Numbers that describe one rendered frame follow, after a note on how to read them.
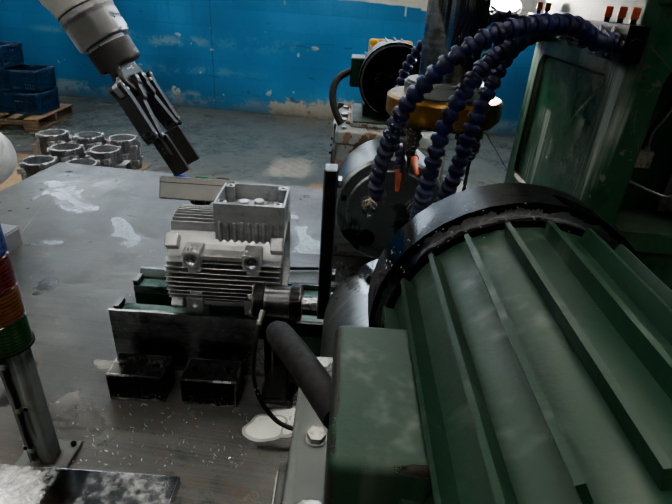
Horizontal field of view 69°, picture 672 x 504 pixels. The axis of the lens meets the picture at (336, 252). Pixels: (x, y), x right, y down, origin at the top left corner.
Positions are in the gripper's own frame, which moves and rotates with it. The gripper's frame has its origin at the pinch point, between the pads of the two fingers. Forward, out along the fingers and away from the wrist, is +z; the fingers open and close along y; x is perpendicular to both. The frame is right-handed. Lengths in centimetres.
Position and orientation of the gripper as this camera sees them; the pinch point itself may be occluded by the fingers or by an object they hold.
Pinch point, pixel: (178, 152)
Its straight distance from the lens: 95.4
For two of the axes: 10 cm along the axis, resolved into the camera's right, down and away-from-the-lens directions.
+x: -8.9, 3.8, 2.4
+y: 0.4, -4.7, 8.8
